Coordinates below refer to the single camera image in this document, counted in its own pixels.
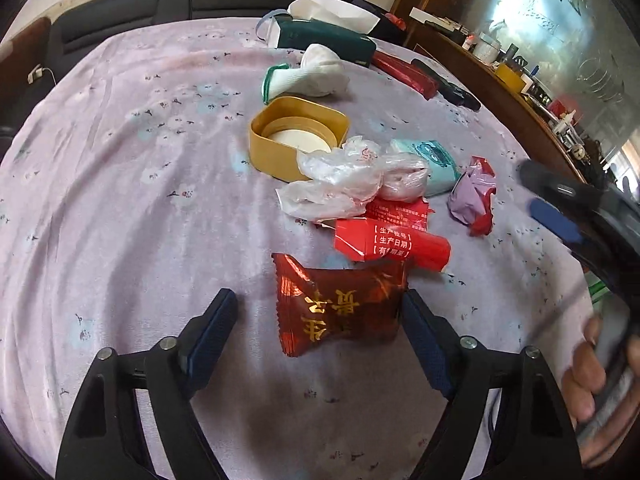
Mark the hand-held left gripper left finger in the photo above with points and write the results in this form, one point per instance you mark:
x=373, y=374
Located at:
x=215, y=330

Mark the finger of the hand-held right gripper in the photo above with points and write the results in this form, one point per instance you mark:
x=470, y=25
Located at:
x=550, y=180
x=555, y=217

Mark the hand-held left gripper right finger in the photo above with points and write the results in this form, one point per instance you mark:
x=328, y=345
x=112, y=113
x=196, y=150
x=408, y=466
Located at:
x=425, y=345

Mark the purple red wrapper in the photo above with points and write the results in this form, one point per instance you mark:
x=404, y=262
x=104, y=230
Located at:
x=470, y=200

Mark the dark red candy wrapper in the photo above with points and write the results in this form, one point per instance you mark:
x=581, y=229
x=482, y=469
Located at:
x=340, y=310

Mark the red paper box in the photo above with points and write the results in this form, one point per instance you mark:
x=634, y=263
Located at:
x=395, y=245

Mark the teal wipes packet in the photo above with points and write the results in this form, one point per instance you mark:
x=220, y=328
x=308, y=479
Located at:
x=440, y=170

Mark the yellow square lid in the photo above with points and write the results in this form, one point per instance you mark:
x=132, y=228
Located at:
x=265, y=150

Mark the clear plastic bag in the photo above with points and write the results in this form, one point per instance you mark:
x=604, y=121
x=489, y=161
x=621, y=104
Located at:
x=340, y=175

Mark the person's right hand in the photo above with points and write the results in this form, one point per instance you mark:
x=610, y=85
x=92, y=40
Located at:
x=582, y=380

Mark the white jar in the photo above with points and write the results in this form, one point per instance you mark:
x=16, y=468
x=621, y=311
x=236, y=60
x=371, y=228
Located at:
x=485, y=47

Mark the frosted glass panel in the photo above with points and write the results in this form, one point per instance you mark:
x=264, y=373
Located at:
x=550, y=25

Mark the red flat packet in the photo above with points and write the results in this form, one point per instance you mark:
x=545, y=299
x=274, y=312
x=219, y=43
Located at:
x=405, y=74

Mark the black bag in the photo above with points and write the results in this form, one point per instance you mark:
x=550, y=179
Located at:
x=385, y=25

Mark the white sock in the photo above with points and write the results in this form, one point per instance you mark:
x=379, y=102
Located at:
x=320, y=72

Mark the green tissue box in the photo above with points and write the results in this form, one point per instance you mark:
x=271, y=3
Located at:
x=320, y=42

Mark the black leather sofa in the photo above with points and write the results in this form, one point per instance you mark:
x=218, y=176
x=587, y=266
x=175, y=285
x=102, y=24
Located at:
x=150, y=0

